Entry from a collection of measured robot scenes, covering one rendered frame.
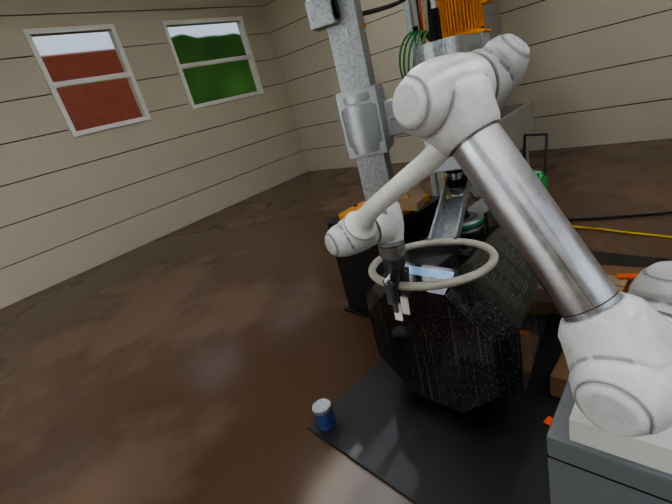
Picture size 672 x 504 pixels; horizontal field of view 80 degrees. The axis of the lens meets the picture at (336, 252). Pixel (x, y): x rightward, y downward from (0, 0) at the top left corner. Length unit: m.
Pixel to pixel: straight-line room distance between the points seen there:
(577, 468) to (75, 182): 6.89
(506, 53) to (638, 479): 0.86
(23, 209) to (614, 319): 6.84
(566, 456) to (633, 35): 6.00
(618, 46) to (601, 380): 6.10
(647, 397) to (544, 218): 0.31
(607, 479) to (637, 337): 0.39
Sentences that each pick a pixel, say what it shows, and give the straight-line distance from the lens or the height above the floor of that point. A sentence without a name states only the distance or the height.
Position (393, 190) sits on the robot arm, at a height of 1.30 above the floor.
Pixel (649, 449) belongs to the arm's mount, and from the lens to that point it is 1.01.
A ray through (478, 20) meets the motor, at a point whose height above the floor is 1.74.
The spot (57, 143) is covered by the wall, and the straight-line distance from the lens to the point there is 7.18.
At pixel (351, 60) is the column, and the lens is 2.65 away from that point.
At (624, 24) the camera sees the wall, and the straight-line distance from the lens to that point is 6.68.
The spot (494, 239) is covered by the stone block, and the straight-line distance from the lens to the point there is 2.00.
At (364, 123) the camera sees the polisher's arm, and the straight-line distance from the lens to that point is 2.58.
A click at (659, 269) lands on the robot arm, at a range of 0.98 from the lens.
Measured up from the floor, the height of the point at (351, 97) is 1.52.
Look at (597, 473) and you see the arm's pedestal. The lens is 1.09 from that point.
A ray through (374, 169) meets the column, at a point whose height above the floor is 1.05.
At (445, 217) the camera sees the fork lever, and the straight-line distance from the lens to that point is 1.96.
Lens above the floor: 1.59
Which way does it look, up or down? 22 degrees down
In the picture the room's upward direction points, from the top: 15 degrees counter-clockwise
